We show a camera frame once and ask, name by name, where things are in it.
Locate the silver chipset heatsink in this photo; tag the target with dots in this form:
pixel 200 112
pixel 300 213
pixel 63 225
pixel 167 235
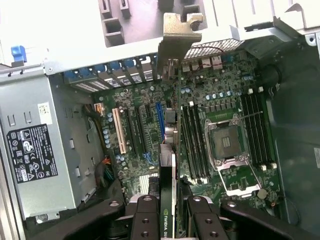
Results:
pixel 144 185

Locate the black RAM slot bank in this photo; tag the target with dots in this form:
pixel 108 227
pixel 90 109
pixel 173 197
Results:
pixel 195 140
pixel 257 125

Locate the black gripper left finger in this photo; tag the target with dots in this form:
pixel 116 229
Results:
pixel 146 220

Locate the CPU socket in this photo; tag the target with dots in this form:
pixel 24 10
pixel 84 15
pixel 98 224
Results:
pixel 225 142

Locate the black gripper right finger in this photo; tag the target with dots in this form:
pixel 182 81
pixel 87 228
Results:
pixel 205 222

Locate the blue case latch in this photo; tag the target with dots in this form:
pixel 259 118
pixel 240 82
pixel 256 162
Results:
pixel 18 53

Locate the blue expansion slot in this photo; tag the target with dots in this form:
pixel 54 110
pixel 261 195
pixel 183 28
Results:
pixel 160 120

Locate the round coin cell battery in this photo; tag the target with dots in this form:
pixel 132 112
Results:
pixel 262 193

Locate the green motherboard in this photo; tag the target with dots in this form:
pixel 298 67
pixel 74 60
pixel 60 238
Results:
pixel 215 82

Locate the open black PC case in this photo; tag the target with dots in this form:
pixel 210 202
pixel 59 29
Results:
pixel 295 125

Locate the grey parts rack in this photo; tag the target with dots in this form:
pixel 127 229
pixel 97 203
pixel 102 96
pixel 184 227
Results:
pixel 113 32

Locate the open metal socket cover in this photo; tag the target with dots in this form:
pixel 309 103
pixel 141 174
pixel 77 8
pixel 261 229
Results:
pixel 237 180

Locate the silver power supply unit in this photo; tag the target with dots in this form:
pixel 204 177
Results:
pixel 32 105

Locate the black expansion slot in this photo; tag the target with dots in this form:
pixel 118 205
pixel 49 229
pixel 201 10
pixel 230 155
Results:
pixel 142 130
pixel 131 132

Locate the white expansion slot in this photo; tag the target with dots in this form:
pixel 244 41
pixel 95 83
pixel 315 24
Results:
pixel 118 130

